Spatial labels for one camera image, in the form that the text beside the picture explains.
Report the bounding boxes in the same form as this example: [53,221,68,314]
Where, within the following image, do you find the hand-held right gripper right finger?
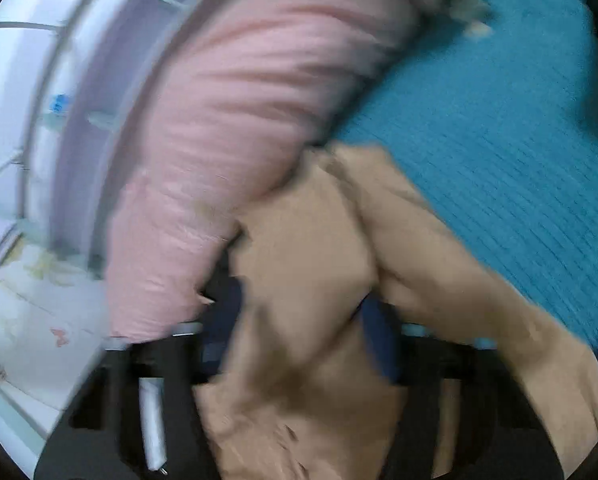
[364,297,550,480]

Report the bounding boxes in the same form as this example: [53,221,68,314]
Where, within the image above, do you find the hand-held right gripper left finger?
[34,255,244,480]

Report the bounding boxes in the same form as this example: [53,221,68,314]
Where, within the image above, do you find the tan garment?
[194,142,598,480]

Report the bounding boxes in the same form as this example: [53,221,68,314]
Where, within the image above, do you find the white printed blanket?
[0,230,114,441]

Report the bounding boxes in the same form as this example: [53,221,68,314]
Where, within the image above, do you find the pink pillow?
[101,0,430,341]

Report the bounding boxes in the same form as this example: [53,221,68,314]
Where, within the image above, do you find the teal candy-print bed quilt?
[329,0,598,356]

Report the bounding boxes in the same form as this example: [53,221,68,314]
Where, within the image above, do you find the lilac headboard shelf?
[24,0,220,271]

